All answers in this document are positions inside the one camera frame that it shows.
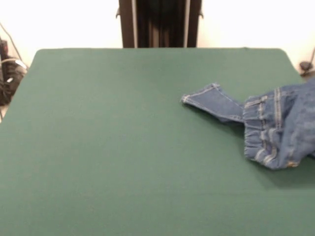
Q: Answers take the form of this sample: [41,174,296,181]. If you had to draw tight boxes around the blue denim jeans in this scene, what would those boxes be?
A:
[181,76,315,171]

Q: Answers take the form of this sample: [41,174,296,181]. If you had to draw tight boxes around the dark green table cloth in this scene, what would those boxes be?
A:
[0,47,315,236]

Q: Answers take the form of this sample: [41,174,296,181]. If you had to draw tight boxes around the black power adapter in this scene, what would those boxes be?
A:
[299,61,314,72]

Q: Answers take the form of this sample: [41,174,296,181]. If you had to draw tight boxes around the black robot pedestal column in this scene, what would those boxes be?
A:
[115,0,205,49]

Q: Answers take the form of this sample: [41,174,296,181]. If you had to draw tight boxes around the black cable heap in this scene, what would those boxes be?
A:
[0,22,29,106]

